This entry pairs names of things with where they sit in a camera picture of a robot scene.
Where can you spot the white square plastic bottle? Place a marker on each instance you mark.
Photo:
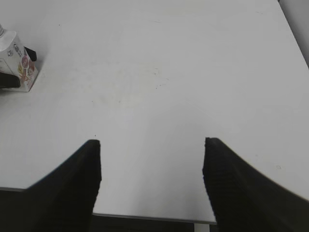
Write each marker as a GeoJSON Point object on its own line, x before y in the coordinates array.
{"type": "Point", "coordinates": [14, 60]}

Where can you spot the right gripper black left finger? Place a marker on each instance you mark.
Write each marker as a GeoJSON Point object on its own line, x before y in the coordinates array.
{"type": "Point", "coordinates": [62, 201]}

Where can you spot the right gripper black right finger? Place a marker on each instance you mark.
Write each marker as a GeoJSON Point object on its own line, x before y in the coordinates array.
{"type": "Point", "coordinates": [245, 200]}

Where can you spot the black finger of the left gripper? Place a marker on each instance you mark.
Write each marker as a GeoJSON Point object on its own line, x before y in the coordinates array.
{"type": "Point", "coordinates": [32, 54]}
{"type": "Point", "coordinates": [9, 81]}

